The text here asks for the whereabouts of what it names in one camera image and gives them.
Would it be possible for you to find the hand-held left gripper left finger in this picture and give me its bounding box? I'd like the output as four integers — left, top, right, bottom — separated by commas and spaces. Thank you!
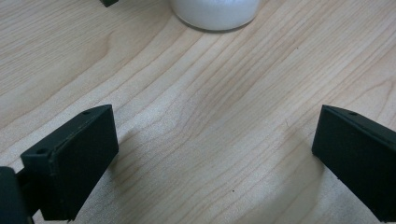
20, 104, 120, 222

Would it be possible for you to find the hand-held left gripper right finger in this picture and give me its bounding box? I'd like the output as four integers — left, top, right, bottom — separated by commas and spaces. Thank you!
311, 104, 396, 223

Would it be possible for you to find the white cup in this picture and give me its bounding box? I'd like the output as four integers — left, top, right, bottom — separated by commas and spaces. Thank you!
169, 0, 261, 32

